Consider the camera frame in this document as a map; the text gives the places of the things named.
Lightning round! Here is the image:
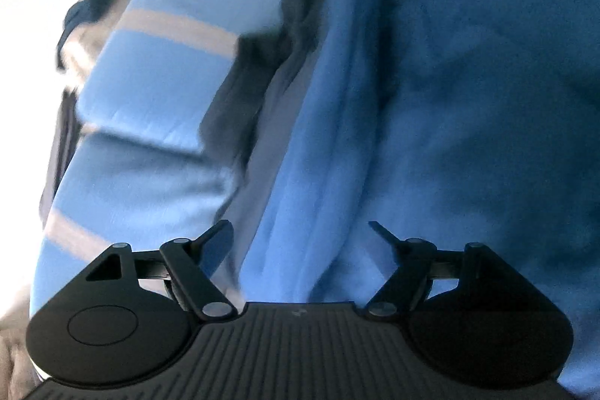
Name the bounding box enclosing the blue fleece jacket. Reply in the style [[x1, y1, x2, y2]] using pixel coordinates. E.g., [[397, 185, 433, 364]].
[[201, 0, 600, 400]]

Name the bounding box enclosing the blue pillow with grey stripes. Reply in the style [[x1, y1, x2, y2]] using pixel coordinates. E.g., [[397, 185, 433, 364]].
[[33, 128, 245, 307], [77, 0, 310, 157]]

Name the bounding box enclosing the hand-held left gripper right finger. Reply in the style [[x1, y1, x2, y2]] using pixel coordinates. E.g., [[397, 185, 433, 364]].
[[366, 219, 512, 319]]

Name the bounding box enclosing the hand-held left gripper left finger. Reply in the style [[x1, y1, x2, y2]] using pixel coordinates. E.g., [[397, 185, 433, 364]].
[[87, 219, 235, 321]]

